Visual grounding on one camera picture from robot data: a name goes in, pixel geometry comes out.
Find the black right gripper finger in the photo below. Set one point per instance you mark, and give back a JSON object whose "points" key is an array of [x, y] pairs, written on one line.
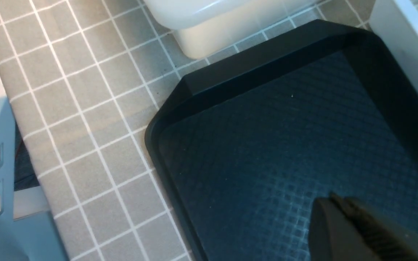
{"points": [[345, 229]]}

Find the black serving tray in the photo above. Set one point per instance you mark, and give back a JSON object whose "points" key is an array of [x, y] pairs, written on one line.
{"points": [[245, 145]]}

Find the white plastic spoon bin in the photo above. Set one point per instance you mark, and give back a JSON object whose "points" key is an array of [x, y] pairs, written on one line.
{"points": [[396, 23]]}

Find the large white plastic tub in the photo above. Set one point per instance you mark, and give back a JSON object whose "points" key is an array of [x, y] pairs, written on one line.
{"points": [[203, 27]]}

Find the grey checked tablecloth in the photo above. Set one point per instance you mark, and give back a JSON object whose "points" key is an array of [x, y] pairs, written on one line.
{"points": [[84, 79]]}

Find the white metal frame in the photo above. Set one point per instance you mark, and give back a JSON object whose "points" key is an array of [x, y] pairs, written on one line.
{"points": [[27, 229]]}

